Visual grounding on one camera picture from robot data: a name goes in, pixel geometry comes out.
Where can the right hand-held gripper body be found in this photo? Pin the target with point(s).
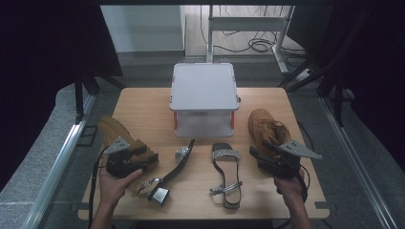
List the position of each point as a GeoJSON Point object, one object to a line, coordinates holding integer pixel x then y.
{"type": "Point", "coordinates": [286, 160]}

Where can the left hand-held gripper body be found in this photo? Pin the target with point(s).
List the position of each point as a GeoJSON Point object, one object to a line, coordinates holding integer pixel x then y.
{"type": "Point", "coordinates": [119, 159]}

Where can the tan suede boot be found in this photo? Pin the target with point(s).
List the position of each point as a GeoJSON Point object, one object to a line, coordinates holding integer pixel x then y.
{"type": "Point", "coordinates": [116, 129]}
{"type": "Point", "coordinates": [266, 127]}

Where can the clear plastic storage box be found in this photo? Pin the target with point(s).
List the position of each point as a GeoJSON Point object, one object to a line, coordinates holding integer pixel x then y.
{"type": "Point", "coordinates": [203, 86]}

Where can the person's right hand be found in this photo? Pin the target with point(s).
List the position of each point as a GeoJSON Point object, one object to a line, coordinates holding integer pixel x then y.
{"type": "Point", "coordinates": [288, 189]}

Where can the person's left hand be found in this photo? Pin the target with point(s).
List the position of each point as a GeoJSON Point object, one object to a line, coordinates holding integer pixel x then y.
{"type": "Point", "coordinates": [116, 187]}

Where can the black metal stand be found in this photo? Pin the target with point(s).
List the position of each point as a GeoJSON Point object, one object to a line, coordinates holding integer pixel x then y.
{"type": "Point", "coordinates": [79, 95]}
{"type": "Point", "coordinates": [339, 92]}

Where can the white power strip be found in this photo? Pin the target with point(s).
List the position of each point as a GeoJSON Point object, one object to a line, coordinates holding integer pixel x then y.
{"type": "Point", "coordinates": [304, 74]}

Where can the white cabinet panel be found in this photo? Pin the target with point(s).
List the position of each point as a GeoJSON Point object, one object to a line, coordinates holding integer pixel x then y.
{"type": "Point", "coordinates": [143, 28]}

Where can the dark curtain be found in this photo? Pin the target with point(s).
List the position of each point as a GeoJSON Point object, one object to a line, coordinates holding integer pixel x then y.
{"type": "Point", "coordinates": [41, 63]}
{"type": "Point", "coordinates": [379, 63]}

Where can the aluminium rail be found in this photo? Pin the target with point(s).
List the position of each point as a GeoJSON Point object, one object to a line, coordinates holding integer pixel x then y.
{"type": "Point", "coordinates": [356, 162]}
{"type": "Point", "coordinates": [55, 171]}

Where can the white metal desk frame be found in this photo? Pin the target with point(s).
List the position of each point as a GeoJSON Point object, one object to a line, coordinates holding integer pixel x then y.
{"type": "Point", "coordinates": [245, 24]}

